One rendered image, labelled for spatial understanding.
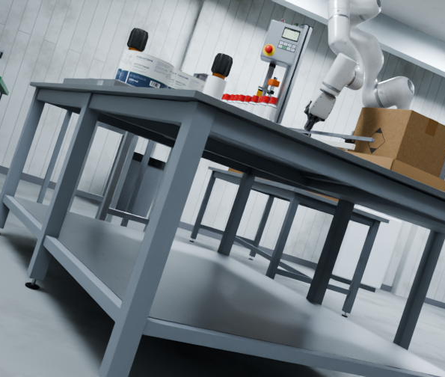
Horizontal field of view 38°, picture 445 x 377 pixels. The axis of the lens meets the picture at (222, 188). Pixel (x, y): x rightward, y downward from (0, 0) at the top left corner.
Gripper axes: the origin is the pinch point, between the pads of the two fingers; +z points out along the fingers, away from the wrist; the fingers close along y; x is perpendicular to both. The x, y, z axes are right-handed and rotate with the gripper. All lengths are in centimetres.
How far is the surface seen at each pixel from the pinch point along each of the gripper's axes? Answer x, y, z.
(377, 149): 23.4, -17.6, -6.6
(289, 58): -59, -11, -15
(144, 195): -371, -118, 211
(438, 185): 68, -9, -12
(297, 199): -134, -115, 77
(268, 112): -32.3, 0.8, 8.1
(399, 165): 68, 10, -13
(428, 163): 34.5, -33.7, -11.9
